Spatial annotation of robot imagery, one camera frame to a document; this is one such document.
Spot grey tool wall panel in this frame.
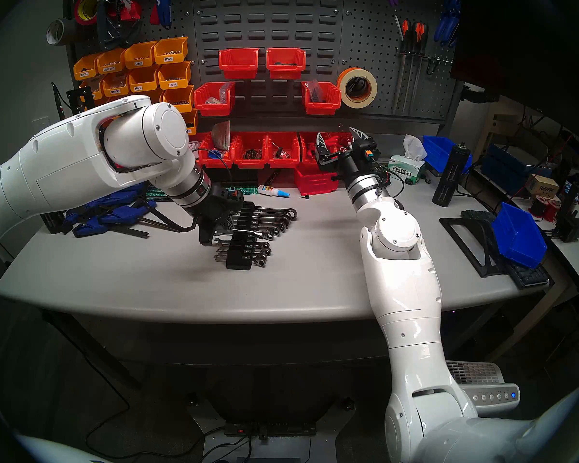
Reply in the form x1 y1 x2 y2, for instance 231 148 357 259
65 0 464 130

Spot yellow screw bin M4-6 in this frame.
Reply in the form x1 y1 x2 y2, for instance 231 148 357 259
128 66 161 93

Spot red yellow tape roll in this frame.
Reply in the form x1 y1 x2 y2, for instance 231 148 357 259
74 0 104 27

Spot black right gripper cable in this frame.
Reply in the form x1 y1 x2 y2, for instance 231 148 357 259
372 159 406 197

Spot dark blue storage bin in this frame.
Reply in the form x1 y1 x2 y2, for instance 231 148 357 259
481 144 553 183

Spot black wrench holder case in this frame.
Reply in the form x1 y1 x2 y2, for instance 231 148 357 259
225 203 254 271

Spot black floor cable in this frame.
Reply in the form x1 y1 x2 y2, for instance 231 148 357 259
84 346 251 463

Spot green cutting mat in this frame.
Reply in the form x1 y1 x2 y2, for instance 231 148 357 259
147 185 260 201

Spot black power strip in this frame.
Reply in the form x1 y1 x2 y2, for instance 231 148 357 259
223 420 317 438

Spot yellow screw bin M3-4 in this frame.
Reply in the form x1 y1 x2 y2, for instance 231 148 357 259
158 61 193 90

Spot Kimtech tissue box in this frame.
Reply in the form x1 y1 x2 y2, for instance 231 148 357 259
387 155 426 185

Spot black ribbed cylinder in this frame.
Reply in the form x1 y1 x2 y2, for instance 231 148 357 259
39 211 67 234

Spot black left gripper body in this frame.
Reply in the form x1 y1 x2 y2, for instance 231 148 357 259
193 186 244 246

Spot small cardboard box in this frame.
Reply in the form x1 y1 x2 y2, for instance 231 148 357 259
526 174 560 199

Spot beige masking tape roll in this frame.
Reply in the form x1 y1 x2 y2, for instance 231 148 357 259
337 67 378 109

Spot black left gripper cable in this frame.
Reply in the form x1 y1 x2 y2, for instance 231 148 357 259
176 149 233 233

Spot blue bar clamp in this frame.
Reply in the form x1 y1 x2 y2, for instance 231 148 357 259
60 182 181 239

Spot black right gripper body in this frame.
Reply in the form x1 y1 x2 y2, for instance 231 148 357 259
332 143 381 182

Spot blue plastic bin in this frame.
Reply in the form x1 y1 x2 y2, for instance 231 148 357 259
422 136 473 174
491 202 547 269

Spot black hanging clamp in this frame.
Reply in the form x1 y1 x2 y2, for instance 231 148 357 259
96 0 143 50

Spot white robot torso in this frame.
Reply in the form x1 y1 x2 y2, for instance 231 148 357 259
15 434 110 463

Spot black ribbed bottle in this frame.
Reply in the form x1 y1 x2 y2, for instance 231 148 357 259
432 141 472 208

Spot red wire spool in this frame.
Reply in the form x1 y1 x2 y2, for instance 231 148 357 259
531 194 563 222

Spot blue handled pliers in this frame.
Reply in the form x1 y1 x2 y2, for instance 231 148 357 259
433 0 462 48

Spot white tissue sheet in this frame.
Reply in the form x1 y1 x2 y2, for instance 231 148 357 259
403 134 427 161

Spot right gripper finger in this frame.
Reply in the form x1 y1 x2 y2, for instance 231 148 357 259
316 131 334 167
349 126 377 148

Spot red hanging tool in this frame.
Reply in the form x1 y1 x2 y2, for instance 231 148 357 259
107 0 143 23

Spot small chrome ratcheting wrench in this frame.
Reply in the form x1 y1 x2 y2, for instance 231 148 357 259
214 256 268 269

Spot orange black screwdriver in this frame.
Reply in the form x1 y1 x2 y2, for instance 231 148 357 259
415 23 431 114
408 22 423 114
393 18 412 115

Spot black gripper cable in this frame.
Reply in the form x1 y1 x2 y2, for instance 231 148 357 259
372 159 406 197
176 149 233 233

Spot black monitor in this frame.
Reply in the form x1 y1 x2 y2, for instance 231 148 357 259
451 0 579 144

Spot tall clear parts bag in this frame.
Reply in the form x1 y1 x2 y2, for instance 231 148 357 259
211 121 231 151

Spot black frame stand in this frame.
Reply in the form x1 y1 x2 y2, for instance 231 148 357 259
439 216 507 278

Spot white air purifier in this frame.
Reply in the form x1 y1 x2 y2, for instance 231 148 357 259
444 360 521 417

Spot black keyboard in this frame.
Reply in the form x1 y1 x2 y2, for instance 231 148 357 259
461 209 551 288

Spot yellow screw bin M3-6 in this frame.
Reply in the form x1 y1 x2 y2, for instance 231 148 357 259
162 85 194 114

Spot black articulated holder stand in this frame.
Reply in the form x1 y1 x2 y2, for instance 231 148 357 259
52 82 96 121

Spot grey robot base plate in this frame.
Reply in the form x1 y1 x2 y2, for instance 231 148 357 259
188 397 358 463

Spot grey tape roll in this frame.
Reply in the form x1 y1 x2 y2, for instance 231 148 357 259
46 17 78 46

